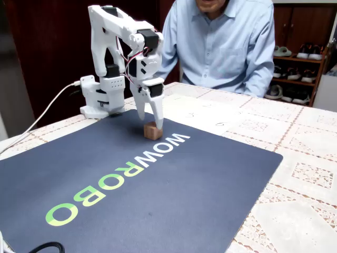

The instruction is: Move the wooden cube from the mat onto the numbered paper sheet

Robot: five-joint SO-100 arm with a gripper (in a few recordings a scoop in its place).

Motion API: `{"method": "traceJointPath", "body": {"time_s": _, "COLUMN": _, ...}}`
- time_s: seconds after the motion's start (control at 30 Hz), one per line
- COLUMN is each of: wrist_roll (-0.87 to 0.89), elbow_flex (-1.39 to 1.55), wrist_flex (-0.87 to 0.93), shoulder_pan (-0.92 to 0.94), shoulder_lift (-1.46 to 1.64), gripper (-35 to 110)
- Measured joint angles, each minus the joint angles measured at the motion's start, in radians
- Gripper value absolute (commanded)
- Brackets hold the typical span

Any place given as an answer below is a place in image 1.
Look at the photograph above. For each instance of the wooden shoe rack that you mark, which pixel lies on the wooden shoe rack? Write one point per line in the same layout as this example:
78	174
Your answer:
292	58

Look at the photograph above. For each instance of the black sneaker with orange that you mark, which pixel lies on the black sneaker with orange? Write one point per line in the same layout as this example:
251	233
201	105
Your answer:
303	51
315	53

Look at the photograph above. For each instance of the white paper sheet with numbers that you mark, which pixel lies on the white paper sheet with numbers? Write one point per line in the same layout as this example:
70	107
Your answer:
200	113

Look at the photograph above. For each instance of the dark blue WOWROBO mat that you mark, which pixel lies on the dark blue WOWROBO mat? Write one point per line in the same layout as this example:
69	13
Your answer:
158	189

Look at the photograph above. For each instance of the cream lace tablecloth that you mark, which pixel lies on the cream lace tablecloth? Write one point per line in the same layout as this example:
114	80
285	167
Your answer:
302	131

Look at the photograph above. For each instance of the white storage box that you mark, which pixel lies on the white storage box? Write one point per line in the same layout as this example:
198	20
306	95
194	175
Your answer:
326	92

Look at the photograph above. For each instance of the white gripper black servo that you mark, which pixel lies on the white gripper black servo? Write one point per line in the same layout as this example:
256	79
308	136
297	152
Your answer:
146	93

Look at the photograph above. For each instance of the sage green slipper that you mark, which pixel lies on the sage green slipper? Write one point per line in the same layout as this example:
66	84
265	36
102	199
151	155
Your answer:
285	51
276	51

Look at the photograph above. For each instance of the dark brown wooden cabinet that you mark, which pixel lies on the dark brown wooden cabinet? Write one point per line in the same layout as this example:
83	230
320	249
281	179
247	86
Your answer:
300	23

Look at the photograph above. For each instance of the wooden die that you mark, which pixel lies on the wooden die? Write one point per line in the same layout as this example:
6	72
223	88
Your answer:
152	131

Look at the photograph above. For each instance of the right forearm in blue sleeve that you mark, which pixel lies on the right forearm in blue sleeve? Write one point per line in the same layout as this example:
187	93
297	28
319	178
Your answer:
168	68

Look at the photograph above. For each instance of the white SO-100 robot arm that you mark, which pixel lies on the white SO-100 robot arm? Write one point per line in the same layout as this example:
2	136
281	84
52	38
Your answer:
100	31

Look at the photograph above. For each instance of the person in light blue shirt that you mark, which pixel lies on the person in light blue shirt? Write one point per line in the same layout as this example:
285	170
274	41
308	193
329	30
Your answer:
218	47

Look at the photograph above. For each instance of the black shoe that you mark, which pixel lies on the black shoe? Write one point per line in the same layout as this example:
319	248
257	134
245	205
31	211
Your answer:
287	95
300	98

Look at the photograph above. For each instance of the left forearm in blue sleeve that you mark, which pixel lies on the left forearm in blue sleeve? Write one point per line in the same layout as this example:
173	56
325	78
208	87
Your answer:
254	84

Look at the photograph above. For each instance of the grey slipper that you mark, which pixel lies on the grey slipper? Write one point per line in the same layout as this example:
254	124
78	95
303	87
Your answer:
273	92

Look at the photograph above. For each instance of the black sneaker white sole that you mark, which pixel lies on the black sneaker white sole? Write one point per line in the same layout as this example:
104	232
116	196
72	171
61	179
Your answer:
277	71
293	74
308	76

